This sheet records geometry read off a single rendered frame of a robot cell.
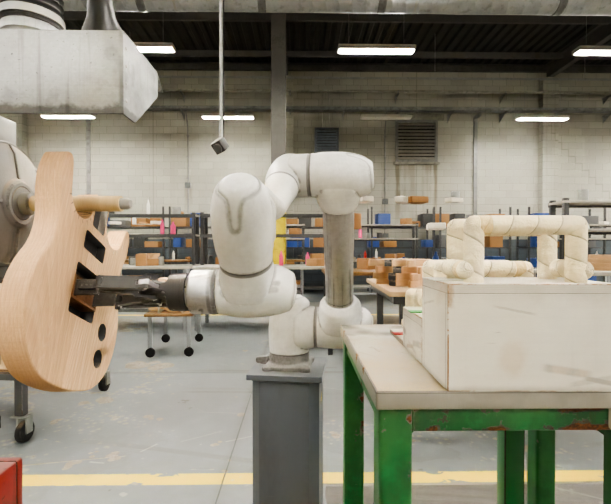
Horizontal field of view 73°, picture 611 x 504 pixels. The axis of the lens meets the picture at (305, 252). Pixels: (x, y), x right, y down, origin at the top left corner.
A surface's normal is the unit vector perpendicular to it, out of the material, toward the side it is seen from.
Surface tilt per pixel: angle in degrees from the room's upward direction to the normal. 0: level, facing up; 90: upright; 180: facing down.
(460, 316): 90
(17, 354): 112
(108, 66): 90
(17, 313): 82
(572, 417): 90
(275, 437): 90
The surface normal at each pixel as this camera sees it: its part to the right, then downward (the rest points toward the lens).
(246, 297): 0.03, 0.50
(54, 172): 0.02, -0.33
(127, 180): 0.01, 0.01
